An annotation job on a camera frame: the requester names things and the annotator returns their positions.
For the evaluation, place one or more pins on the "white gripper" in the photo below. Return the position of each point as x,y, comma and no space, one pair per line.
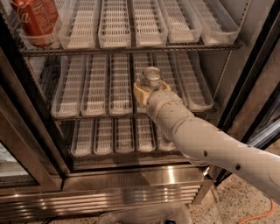
157,101

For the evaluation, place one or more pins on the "silver 7up can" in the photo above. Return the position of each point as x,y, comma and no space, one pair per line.
151,78

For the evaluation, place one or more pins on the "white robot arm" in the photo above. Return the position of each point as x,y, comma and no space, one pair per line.
198,139

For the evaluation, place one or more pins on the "stainless steel fridge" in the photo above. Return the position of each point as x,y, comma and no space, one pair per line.
60,168

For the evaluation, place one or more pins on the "fridge door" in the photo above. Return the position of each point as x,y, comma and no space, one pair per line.
245,81

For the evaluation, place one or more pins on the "red coca-cola can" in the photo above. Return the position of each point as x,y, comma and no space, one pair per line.
33,17

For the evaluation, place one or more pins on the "clear tray with 7up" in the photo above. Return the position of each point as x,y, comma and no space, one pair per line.
140,62

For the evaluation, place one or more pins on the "clear tray with bottle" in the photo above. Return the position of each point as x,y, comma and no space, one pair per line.
158,128

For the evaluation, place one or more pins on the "clear water bottle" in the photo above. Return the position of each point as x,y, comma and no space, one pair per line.
164,143

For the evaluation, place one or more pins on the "clear plastic bin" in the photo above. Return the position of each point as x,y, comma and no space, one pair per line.
166,213

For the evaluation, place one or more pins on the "clear tray with cola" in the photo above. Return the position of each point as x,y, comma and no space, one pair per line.
38,35

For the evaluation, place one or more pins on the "middle wire shelf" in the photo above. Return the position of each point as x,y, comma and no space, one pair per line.
81,117

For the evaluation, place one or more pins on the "wire shelf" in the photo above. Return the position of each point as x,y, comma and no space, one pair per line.
149,49
81,117

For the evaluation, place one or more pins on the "top wire shelf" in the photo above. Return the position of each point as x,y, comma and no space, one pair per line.
149,49

